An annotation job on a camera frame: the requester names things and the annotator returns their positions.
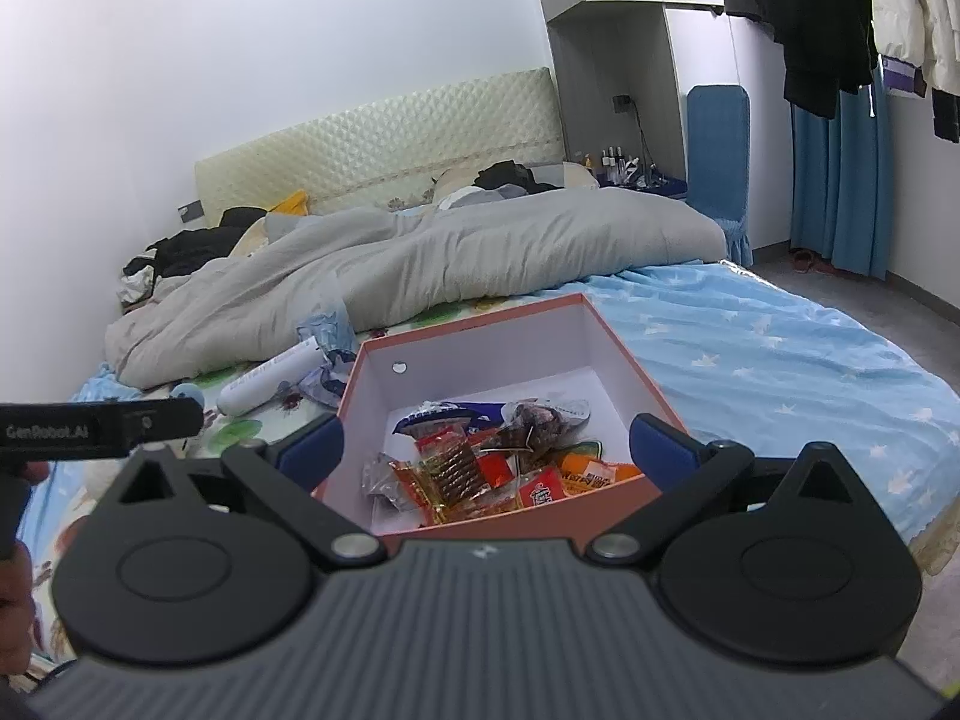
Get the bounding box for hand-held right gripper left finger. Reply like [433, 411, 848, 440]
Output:
[97, 411, 387, 567]

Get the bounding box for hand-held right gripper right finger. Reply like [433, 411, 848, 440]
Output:
[585, 412, 863, 567]

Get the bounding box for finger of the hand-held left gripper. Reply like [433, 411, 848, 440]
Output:
[129, 397, 206, 458]

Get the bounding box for clear orange snack packet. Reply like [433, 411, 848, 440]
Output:
[390, 465, 451, 527]

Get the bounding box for small red snack packet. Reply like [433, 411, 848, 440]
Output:
[517, 465, 567, 511]

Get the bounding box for white snack packet brown print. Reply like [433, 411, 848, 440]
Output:
[499, 396, 593, 455]

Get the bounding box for red-orange snack packet brown picture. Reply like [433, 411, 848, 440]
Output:
[412, 424, 488, 507]

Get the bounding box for blue and white snack packet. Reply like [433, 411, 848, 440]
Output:
[394, 399, 511, 440]

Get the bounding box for red foil snack packet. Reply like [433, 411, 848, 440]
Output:
[476, 450, 522, 488]

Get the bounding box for orange cardboard box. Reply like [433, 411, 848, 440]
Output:
[311, 294, 695, 537]

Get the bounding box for person's left hand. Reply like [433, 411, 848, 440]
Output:
[0, 462, 52, 680]

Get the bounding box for silver snack packet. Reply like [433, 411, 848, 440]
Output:
[362, 454, 406, 500]

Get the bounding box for navy and white packet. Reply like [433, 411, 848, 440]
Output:
[300, 349, 361, 410]

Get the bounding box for white cylindrical packet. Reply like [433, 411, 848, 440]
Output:
[217, 337, 320, 415]

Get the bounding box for light blue plastic packet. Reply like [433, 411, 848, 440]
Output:
[296, 300, 357, 353]

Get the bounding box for black clothes pile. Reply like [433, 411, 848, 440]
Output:
[124, 206, 267, 301]

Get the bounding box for grey duvet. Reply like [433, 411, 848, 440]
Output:
[103, 186, 727, 383]

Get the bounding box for red slippers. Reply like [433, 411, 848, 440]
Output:
[791, 247, 848, 275]

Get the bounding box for row of small bottles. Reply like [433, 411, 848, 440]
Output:
[581, 146, 653, 185]

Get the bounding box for blue covered chair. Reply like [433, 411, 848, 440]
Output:
[686, 84, 753, 267]

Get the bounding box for black garment by pillow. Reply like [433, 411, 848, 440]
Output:
[474, 160, 560, 196]

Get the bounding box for blue curtain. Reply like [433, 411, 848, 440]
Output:
[789, 67, 895, 280]

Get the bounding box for cream quilted headboard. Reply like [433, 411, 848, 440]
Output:
[195, 66, 567, 220]

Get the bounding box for small black hanging garment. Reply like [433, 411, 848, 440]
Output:
[932, 86, 960, 143]

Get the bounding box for black hanging coat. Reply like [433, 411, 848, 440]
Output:
[765, 0, 877, 119]

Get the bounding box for white down jacket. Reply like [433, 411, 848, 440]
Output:
[868, 0, 960, 95]

